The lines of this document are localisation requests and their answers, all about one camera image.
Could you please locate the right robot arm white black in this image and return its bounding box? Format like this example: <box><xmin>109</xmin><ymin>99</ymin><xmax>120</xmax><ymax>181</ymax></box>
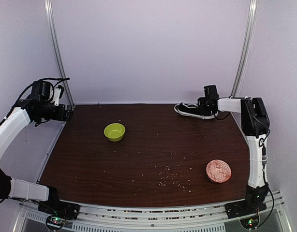
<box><xmin>197</xmin><ymin>97</ymin><xmax>270</xmax><ymax>214</ymax></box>

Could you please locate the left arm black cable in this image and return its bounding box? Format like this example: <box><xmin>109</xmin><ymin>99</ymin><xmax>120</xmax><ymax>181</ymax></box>
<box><xmin>3</xmin><ymin>77</ymin><xmax>70</xmax><ymax>116</ymax></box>

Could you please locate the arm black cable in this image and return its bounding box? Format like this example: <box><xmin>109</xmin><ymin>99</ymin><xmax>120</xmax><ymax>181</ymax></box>
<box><xmin>3</xmin><ymin>77</ymin><xmax>70</xmax><ymax>116</ymax></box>
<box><xmin>215</xmin><ymin>111</ymin><xmax>275</xmax><ymax>225</ymax></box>

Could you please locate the black white canvas sneaker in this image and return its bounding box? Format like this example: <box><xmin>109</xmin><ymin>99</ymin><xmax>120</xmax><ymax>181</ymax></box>
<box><xmin>174</xmin><ymin>102</ymin><xmax>214</xmax><ymax>120</ymax></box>

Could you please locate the aluminium front rail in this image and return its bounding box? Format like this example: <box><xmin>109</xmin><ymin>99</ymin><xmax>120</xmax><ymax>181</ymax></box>
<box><xmin>12</xmin><ymin>191</ymin><xmax>293</xmax><ymax>232</ymax></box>

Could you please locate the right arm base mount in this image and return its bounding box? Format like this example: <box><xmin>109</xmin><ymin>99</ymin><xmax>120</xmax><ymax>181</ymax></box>
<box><xmin>225</xmin><ymin>200</ymin><xmax>267</xmax><ymax>230</ymax></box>

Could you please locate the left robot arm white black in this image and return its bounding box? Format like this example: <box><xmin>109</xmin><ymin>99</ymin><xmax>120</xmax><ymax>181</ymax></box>
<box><xmin>0</xmin><ymin>99</ymin><xmax>74</xmax><ymax>215</ymax></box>

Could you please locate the red white patterned bowl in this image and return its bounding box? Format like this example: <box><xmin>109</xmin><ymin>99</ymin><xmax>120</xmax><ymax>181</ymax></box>
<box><xmin>206</xmin><ymin>159</ymin><xmax>232</xmax><ymax>184</ymax></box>

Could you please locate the green plastic bowl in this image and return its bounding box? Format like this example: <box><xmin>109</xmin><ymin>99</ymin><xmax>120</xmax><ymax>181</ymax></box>
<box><xmin>104</xmin><ymin>123</ymin><xmax>126</xmax><ymax>142</ymax></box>

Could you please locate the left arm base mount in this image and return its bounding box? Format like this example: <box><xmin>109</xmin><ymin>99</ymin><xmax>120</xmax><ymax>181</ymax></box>
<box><xmin>37</xmin><ymin>202</ymin><xmax>80</xmax><ymax>231</ymax></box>

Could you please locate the aluminium frame post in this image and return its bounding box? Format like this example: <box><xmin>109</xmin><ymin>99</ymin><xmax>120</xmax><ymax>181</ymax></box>
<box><xmin>44</xmin><ymin>0</ymin><xmax>75</xmax><ymax>108</ymax></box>
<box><xmin>230</xmin><ymin>0</ymin><xmax>258</xmax><ymax>97</ymax></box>

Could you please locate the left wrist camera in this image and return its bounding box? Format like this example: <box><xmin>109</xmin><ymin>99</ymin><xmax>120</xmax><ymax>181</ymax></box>
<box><xmin>29</xmin><ymin>81</ymin><xmax>64</xmax><ymax>106</ymax></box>

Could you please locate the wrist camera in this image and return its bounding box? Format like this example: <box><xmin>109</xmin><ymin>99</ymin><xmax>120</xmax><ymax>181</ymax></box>
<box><xmin>29</xmin><ymin>81</ymin><xmax>64</xmax><ymax>106</ymax></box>
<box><xmin>204</xmin><ymin>85</ymin><xmax>219</xmax><ymax>99</ymax></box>

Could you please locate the left aluminium frame post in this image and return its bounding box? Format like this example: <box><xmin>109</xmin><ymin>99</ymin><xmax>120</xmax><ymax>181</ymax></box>
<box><xmin>44</xmin><ymin>0</ymin><xmax>75</xmax><ymax>108</ymax></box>

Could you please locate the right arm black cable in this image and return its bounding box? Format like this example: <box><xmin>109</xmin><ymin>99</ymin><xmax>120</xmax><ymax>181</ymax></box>
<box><xmin>215</xmin><ymin>111</ymin><xmax>275</xmax><ymax>225</ymax></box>

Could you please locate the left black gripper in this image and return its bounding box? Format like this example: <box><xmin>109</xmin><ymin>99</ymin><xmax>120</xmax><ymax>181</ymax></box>
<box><xmin>37</xmin><ymin>101</ymin><xmax>73</xmax><ymax>122</ymax></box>

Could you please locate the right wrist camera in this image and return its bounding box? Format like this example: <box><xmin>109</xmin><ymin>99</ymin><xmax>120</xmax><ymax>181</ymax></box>
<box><xmin>204</xmin><ymin>85</ymin><xmax>219</xmax><ymax>99</ymax></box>

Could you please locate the right aluminium frame post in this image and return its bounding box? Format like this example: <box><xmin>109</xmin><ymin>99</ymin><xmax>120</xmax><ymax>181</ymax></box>
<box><xmin>230</xmin><ymin>0</ymin><xmax>258</xmax><ymax>97</ymax></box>

